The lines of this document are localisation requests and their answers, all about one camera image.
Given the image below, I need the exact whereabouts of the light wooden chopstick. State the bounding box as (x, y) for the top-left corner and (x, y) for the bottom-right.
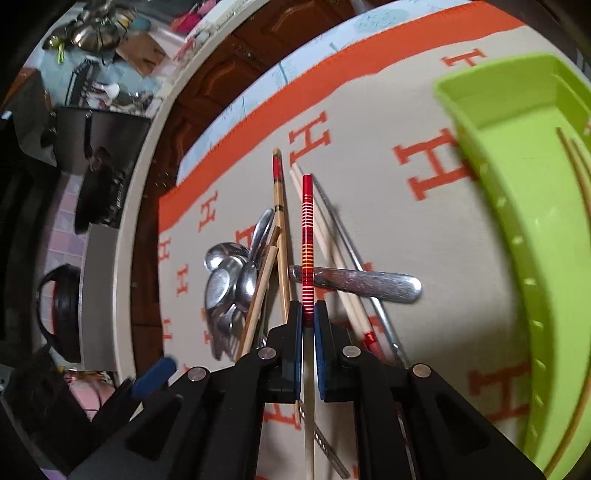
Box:
(236, 245), (279, 361)

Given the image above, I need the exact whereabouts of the steel metal chopstick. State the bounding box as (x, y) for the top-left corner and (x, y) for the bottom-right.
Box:
(312, 176), (410, 367)
(314, 425), (351, 479)

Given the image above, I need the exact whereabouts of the brown wooden chopstick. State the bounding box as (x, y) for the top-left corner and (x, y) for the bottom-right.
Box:
(256, 225), (280, 347)

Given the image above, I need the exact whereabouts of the red striped wooden chopstick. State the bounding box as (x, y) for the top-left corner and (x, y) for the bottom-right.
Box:
(271, 148), (291, 322)

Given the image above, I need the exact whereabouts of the white kitchen countertop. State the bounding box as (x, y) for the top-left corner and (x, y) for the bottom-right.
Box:
(78, 0), (274, 372)

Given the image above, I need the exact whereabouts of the steel fork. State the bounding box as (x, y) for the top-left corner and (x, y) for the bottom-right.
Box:
(215, 304), (245, 360)

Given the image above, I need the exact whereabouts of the small steel spoon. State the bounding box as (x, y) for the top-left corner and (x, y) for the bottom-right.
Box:
(235, 208), (274, 313)

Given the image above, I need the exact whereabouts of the steel chinese soup spoon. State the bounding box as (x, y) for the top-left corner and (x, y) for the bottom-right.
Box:
(204, 257), (242, 360)

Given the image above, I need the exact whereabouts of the black pot on stove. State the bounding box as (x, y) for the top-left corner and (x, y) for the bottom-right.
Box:
(35, 264), (82, 363)

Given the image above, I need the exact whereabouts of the large steel serving spoon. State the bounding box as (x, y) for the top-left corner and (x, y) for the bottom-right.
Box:
(204, 242), (249, 272)

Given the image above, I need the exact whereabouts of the orange beige H-pattern cloth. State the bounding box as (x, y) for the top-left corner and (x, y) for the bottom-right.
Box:
(157, 2), (589, 453)

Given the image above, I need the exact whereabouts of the dark countertop appliance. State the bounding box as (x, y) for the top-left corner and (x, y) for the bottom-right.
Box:
(46, 107), (151, 234)

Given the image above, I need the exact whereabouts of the lime green plastic utensil tray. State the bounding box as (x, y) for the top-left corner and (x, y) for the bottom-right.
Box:
(434, 53), (590, 479)

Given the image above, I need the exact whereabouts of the white blue patterned tablecloth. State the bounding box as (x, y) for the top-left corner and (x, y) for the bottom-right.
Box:
(176, 0), (461, 184)

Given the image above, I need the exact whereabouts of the textured handle steel spoon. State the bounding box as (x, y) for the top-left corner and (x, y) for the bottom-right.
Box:
(312, 267), (423, 304)

